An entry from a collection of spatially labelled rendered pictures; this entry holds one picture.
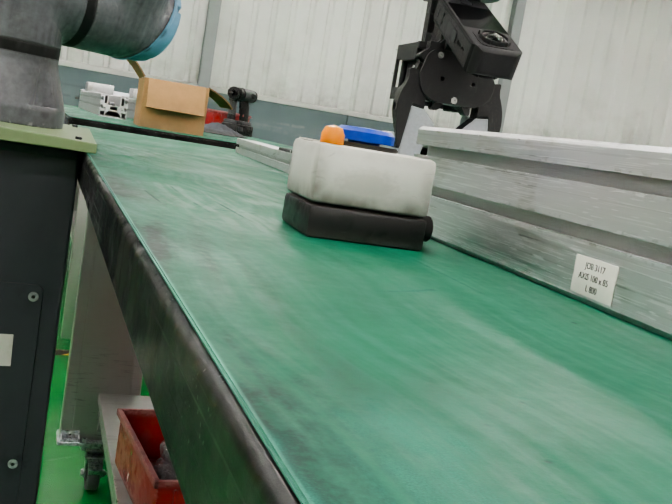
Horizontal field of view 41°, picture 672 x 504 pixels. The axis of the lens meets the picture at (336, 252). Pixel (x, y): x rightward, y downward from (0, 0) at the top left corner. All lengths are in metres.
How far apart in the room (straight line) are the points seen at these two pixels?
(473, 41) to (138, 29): 0.61
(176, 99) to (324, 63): 9.41
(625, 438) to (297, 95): 11.87
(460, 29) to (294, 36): 11.30
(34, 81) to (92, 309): 0.89
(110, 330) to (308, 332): 1.70
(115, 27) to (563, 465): 1.07
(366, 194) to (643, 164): 0.19
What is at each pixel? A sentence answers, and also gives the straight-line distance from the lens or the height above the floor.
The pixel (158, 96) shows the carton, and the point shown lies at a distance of 2.82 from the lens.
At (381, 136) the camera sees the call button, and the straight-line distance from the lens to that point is 0.59.
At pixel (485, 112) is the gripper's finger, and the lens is 0.84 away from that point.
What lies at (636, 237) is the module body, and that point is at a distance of 0.45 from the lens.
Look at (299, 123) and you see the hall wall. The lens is 12.06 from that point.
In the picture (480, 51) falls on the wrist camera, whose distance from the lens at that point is 0.74.
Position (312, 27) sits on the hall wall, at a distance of 12.15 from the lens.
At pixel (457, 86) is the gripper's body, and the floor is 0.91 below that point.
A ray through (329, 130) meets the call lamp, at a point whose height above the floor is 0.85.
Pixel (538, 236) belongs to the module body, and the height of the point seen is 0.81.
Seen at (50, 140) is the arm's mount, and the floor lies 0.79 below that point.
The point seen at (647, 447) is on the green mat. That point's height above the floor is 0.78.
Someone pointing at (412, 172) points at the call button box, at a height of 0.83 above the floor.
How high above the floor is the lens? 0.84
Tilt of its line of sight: 7 degrees down
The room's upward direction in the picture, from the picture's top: 9 degrees clockwise
